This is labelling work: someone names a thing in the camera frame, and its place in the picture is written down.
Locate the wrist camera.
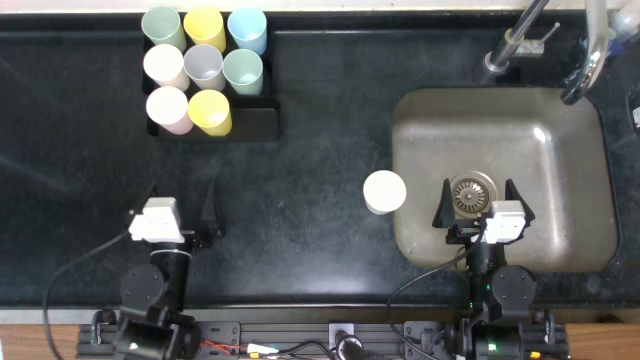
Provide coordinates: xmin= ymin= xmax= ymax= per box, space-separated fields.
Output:
xmin=128 ymin=196 xmax=186 ymax=245
xmin=483 ymin=199 xmax=527 ymax=245

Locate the steel tap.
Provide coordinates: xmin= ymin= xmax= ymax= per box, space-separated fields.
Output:
xmin=482 ymin=0 xmax=615 ymax=106

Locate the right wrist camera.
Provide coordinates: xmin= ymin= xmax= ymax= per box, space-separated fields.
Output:
xmin=483 ymin=199 xmax=527 ymax=245

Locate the white cup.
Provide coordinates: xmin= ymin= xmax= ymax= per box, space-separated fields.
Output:
xmin=362 ymin=169 xmax=408 ymax=216

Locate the plastic pack with white label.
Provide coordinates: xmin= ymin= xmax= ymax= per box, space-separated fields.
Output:
xmin=626 ymin=84 xmax=640 ymax=136

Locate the green cup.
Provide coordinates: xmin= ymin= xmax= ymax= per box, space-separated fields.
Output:
xmin=221 ymin=48 xmax=265 ymax=97
xmin=140 ymin=5 xmax=188 ymax=53

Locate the black tray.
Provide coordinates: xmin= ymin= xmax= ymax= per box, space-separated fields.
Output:
xmin=146 ymin=94 xmax=280 ymax=143
xmin=141 ymin=30 xmax=275 ymax=101

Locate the steel sink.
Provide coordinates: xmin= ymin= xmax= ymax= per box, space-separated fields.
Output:
xmin=391 ymin=87 xmax=620 ymax=274

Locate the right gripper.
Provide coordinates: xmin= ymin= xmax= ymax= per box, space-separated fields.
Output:
xmin=432 ymin=177 xmax=537 ymax=246

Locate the pink cup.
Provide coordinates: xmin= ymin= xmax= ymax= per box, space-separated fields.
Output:
xmin=142 ymin=43 xmax=191 ymax=93
xmin=145 ymin=85 xmax=195 ymax=136

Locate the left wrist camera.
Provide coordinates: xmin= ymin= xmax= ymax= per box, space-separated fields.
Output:
xmin=128 ymin=196 xmax=186 ymax=245

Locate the grey cup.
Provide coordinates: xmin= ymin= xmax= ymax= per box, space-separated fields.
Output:
xmin=182 ymin=43 xmax=227 ymax=92

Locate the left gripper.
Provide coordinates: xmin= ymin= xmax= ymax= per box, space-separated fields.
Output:
xmin=128 ymin=178 xmax=227 ymax=250

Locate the yellow cup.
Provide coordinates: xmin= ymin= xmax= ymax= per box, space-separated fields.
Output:
xmin=182 ymin=6 xmax=227 ymax=54
xmin=187 ymin=89 xmax=234 ymax=138

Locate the mounting rail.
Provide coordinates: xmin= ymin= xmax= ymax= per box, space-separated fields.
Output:
xmin=77 ymin=319 xmax=571 ymax=360

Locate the black cable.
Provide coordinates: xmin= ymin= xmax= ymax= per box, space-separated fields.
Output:
xmin=42 ymin=230 xmax=132 ymax=360
xmin=385 ymin=219 xmax=489 ymax=351

